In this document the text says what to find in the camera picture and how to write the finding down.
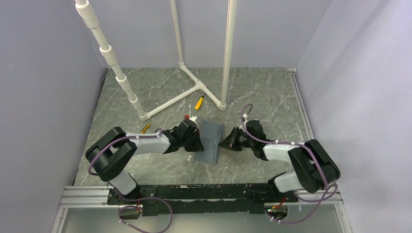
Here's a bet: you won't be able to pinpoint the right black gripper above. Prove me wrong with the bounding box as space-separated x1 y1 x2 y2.
218 127 255 151

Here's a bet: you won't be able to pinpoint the grey-blue envelope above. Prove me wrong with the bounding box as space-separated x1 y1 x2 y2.
193 120 223 165

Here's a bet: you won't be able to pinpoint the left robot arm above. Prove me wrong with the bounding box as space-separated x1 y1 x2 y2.
85 119 204 204

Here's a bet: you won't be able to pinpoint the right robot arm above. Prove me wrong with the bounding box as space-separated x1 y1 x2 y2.
219 120 341 201

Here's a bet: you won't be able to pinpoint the white pipe with red stripe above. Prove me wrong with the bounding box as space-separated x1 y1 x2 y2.
219 0 238 110

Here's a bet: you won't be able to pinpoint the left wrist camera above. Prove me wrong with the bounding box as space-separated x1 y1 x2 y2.
184 115 198 125

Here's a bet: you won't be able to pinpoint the yellow handled pliers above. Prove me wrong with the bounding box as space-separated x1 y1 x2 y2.
141 124 151 134

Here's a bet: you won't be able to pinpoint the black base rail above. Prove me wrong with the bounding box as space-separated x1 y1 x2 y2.
107 183 298 216

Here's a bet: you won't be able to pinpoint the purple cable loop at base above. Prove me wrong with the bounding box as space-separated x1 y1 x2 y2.
118 197 174 233

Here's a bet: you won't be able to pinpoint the aluminium extrusion frame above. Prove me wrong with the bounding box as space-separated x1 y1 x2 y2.
51 186 353 233

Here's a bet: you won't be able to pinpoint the white PVC pipe frame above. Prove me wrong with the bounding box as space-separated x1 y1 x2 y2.
74 0 223 121

